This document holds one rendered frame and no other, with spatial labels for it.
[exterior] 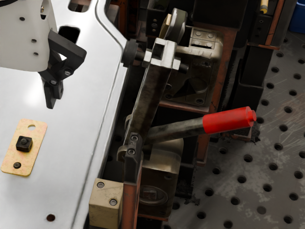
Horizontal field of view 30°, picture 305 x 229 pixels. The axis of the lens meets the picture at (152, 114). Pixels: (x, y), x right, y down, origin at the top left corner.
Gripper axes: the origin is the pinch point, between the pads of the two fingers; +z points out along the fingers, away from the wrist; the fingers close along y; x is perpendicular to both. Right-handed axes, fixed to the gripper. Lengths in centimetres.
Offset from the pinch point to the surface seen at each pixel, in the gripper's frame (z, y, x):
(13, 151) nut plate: 11.6, 1.1, 1.2
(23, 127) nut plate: 11.6, 1.1, -2.6
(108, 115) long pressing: 11.6, -9.3, -7.0
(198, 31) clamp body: 5.1, -19.1, -19.0
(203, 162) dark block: 41, -24, -22
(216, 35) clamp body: 5.1, -21.6, -18.8
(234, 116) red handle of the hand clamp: -2.3, -24.5, 0.5
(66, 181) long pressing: 11.9, -6.4, 3.9
